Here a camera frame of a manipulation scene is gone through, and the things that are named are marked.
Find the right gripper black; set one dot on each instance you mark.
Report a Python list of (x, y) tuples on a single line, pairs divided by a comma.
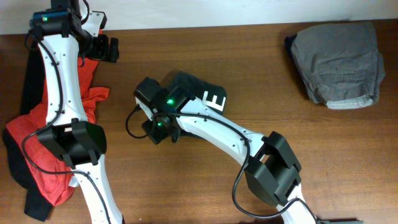
[(155, 131)]

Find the grey folded shorts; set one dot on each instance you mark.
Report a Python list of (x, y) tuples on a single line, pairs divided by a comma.
[(340, 64)]

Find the black garment under red shirt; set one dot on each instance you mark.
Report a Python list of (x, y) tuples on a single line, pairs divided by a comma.
[(36, 205)]

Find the dark navy folded garment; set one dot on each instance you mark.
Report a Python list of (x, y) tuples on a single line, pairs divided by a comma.
[(288, 42)]

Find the black Nike t-shirt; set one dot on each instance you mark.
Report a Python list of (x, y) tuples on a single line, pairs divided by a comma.
[(214, 96)]

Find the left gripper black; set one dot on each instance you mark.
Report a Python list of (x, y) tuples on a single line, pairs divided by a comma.
[(101, 51)]

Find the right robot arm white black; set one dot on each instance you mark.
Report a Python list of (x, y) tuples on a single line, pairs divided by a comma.
[(192, 106)]

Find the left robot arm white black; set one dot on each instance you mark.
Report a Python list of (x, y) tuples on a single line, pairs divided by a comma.
[(65, 32)]

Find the red printed t-shirt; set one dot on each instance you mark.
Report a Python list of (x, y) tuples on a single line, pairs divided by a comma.
[(52, 175)]

